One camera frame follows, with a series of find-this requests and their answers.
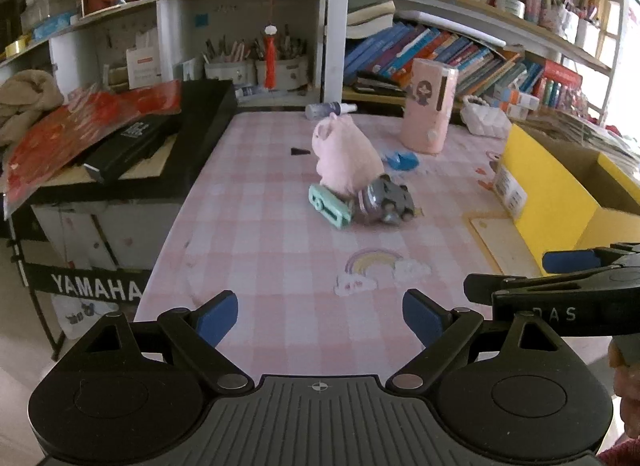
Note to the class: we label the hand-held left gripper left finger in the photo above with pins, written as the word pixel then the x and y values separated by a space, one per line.
pixel 217 317

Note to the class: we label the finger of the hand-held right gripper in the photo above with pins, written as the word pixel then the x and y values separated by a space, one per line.
pixel 570 261
pixel 550 283

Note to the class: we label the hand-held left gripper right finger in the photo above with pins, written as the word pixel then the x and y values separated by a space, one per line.
pixel 425 320

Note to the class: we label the yellow cardboard box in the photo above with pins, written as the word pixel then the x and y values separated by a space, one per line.
pixel 535 216

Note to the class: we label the grey toy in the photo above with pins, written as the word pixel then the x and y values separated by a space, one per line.
pixel 385 198

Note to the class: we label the teal plastic stapler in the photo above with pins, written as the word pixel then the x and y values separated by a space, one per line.
pixel 330 206

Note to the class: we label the small blue plastic item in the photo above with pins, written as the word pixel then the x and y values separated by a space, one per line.
pixel 402 160

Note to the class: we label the pink plush toy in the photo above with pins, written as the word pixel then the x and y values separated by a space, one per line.
pixel 345 155

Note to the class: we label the person's right forearm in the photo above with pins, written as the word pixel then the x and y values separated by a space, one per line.
pixel 625 455

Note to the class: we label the person's right hand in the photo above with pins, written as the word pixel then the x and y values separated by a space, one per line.
pixel 630 396

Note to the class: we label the pink checkered tablecloth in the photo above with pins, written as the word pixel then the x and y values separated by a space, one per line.
pixel 260 246

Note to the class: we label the black keyboard stand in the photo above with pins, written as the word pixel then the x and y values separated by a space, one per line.
pixel 95 287

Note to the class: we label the stack of newspapers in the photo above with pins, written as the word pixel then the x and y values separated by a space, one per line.
pixel 580 133

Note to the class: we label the orange and white boxes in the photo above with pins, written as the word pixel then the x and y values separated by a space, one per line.
pixel 520 101

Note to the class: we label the red thick dictionaries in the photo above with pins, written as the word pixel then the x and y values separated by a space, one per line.
pixel 562 83

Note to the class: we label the black electronic keyboard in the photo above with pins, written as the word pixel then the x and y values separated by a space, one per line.
pixel 205 135

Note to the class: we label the small black triangular piece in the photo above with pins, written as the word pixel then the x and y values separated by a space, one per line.
pixel 300 151

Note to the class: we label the long black box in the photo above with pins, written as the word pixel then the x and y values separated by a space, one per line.
pixel 130 148

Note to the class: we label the pink humidifier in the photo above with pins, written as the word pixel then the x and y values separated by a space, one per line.
pixel 425 115

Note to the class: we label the white stationery cup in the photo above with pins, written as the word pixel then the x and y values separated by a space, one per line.
pixel 587 34

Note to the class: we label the clear spray bottle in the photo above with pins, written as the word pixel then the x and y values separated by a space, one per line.
pixel 330 109

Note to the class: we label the row of leaning books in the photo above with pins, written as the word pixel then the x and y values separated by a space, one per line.
pixel 450 58

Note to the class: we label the red plastic packets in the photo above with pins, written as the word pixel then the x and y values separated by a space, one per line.
pixel 65 135

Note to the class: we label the black pencil case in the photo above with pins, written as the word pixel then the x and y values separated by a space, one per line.
pixel 380 83

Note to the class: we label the white pen holder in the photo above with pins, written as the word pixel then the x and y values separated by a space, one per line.
pixel 290 73
pixel 229 70

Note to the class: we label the white box red label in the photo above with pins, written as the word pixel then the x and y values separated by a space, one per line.
pixel 144 68

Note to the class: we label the white round jar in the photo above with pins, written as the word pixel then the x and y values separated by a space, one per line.
pixel 514 6

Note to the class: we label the red tassel ornament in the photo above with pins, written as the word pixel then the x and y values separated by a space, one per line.
pixel 270 60

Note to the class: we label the wooden bookshelf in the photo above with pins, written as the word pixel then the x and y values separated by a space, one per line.
pixel 450 0

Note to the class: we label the beige cloth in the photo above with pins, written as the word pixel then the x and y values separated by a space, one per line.
pixel 27 100

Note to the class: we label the open thick book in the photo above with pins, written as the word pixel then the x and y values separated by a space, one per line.
pixel 370 18

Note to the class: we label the white shelf unit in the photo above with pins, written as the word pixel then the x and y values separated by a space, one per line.
pixel 336 20

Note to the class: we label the gold ribbon roll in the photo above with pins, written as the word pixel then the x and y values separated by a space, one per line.
pixel 17 46

